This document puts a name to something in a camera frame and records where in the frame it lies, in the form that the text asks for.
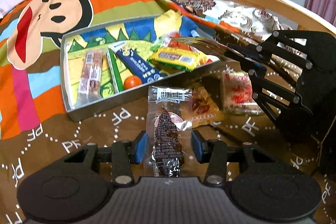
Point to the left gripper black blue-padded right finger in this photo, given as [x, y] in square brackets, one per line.
[217, 154]

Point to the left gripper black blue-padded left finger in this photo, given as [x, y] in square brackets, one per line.
[122, 155]

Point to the tan red printed snack bag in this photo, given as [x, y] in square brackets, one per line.
[199, 108]

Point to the clear red printed cracker pack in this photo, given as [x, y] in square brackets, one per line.
[236, 94]

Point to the clear packet dark dried meat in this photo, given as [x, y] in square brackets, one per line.
[169, 123]

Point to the small orange fruit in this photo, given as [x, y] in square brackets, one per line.
[131, 82]

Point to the shiny foil snack bag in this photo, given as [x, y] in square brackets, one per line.
[208, 46]

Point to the yellow snack pack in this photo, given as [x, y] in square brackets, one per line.
[178, 58]

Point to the orange brown snack bag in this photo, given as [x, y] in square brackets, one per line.
[170, 41]

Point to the floral white bed sheet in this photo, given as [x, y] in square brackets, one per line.
[249, 19]

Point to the brown nut snack bar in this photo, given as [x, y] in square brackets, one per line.
[90, 80]

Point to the green thin snack packet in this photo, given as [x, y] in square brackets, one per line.
[115, 74]

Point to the blue snack packet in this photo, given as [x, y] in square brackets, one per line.
[135, 63]

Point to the grey tray with dinosaur print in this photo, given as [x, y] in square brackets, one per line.
[144, 34]

